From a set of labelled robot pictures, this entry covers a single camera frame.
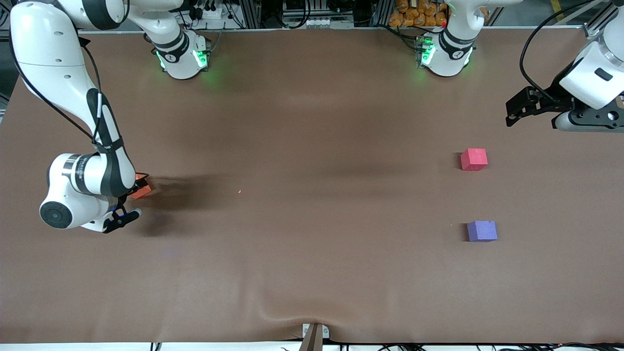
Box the bag of orange items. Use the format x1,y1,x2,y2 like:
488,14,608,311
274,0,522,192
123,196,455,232
388,0,449,28

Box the brown strap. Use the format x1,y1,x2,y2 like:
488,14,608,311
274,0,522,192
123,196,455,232
298,324,324,351

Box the red foam block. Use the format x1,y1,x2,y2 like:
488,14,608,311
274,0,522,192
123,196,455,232
460,148,488,172

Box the white terminal block row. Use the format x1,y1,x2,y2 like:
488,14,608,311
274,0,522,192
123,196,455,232
282,17,354,29

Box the white power strip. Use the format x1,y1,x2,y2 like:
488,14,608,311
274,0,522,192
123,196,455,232
194,4,226,21

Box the grey metal clamp bracket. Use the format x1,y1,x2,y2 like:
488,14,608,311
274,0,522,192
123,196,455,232
302,323,331,339

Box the orange foam block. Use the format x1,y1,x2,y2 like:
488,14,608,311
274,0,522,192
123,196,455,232
132,173,153,199

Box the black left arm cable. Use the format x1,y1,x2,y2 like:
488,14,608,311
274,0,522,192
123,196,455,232
519,0,596,104

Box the purple foam block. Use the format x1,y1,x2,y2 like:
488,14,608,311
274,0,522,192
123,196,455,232
467,220,498,243

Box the brown table mat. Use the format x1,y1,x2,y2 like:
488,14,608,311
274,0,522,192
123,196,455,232
0,27,624,345

